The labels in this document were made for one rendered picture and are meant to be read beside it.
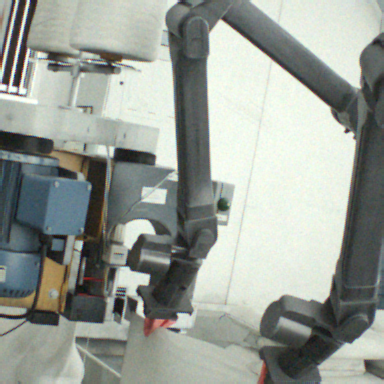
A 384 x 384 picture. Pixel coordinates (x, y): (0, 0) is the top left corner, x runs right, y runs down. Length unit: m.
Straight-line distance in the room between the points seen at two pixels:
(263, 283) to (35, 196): 5.66
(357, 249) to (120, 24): 0.61
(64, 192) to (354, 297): 0.51
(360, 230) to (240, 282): 5.76
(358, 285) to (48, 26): 0.88
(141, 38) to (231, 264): 5.36
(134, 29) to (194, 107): 0.17
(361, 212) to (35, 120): 0.58
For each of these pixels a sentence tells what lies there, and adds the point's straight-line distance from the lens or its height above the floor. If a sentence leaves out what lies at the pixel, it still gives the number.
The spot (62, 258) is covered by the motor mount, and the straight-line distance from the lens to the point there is 1.63.
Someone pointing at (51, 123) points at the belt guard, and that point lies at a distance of 1.56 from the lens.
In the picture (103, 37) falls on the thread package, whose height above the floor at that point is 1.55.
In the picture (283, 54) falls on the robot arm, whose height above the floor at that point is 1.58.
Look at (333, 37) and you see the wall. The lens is 7.27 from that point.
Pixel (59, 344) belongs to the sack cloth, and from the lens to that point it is 2.15.
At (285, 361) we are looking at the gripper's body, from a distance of 1.44.
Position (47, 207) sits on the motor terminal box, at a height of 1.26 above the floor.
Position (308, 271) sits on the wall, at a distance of 7.36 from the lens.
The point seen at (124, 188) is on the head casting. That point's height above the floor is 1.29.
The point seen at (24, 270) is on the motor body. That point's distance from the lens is 1.60.
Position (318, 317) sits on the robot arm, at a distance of 1.37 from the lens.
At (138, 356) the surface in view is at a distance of 1.86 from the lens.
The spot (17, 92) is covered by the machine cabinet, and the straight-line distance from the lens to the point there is 4.67.
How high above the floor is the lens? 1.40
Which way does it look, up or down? 3 degrees down
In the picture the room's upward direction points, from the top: 11 degrees clockwise
